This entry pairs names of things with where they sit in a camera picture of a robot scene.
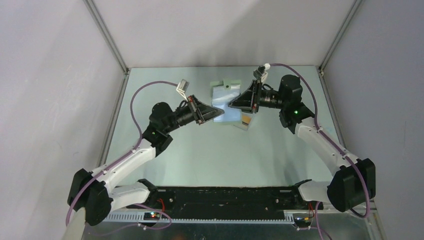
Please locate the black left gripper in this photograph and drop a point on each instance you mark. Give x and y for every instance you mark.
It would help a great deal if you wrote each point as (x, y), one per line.
(203, 113)

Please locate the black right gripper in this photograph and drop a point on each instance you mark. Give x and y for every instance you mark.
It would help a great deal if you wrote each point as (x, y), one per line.
(249, 101)

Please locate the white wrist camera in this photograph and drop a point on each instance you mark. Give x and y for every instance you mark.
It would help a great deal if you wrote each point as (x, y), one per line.
(261, 73)
(182, 88)

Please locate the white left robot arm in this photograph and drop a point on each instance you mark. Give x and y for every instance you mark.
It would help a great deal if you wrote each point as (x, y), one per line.
(97, 191)

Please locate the clear plastic card box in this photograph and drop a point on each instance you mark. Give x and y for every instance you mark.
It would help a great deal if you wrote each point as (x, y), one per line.
(239, 125)

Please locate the right aluminium frame post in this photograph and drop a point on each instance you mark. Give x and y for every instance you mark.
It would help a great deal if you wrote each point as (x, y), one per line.
(352, 12)

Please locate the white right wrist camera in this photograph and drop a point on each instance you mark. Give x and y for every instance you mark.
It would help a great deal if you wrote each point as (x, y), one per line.
(261, 73)

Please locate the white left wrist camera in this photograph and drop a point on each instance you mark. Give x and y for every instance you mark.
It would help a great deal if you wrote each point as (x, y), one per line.
(182, 88)

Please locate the aluminium frame post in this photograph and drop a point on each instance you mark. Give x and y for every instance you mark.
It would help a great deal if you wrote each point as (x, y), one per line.
(106, 34)
(352, 12)

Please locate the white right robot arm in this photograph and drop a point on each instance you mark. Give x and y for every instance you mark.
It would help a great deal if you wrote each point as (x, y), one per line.
(353, 179)

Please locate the left aluminium frame post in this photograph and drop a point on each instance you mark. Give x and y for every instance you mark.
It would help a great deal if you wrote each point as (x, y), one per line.
(106, 34)

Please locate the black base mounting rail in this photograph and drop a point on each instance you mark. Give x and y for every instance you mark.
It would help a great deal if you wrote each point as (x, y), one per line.
(228, 203)

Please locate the white slotted cable duct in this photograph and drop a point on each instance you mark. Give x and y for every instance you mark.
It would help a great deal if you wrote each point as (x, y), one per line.
(155, 217)

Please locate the gold card stack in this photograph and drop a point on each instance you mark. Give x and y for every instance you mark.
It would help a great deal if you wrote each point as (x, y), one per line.
(246, 120)

